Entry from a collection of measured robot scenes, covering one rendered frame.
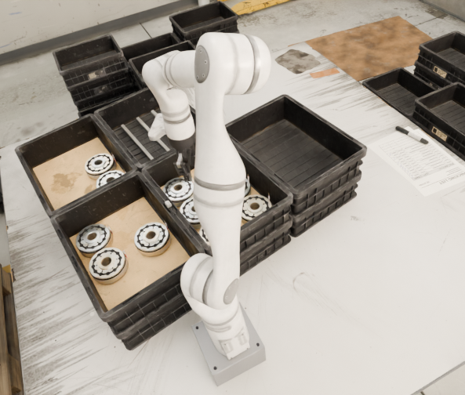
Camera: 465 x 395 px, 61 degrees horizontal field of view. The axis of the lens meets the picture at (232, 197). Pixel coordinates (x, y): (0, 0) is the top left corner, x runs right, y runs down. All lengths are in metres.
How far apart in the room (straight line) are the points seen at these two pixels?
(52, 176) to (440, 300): 1.32
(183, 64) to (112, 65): 1.95
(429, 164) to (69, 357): 1.36
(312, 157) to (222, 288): 0.74
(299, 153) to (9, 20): 3.42
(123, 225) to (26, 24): 3.29
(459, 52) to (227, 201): 2.46
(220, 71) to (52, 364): 0.97
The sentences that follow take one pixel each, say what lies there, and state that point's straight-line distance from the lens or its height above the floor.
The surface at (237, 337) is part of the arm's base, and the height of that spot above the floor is 0.88.
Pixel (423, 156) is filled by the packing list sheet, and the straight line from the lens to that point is 1.65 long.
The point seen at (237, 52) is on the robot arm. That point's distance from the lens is 0.61.
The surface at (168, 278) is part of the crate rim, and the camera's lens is 1.02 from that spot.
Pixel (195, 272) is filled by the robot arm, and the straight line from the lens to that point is 0.79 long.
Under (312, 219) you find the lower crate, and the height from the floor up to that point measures 0.74.
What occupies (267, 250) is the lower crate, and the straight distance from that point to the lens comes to 1.25.
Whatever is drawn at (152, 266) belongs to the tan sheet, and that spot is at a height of 0.83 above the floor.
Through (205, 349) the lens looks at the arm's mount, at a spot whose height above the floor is 0.79.
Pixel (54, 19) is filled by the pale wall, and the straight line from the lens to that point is 4.37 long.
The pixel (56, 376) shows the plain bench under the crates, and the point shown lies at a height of 0.70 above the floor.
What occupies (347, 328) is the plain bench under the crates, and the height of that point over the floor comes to 0.70.
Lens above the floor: 1.78
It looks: 49 degrees down
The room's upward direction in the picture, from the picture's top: 9 degrees counter-clockwise
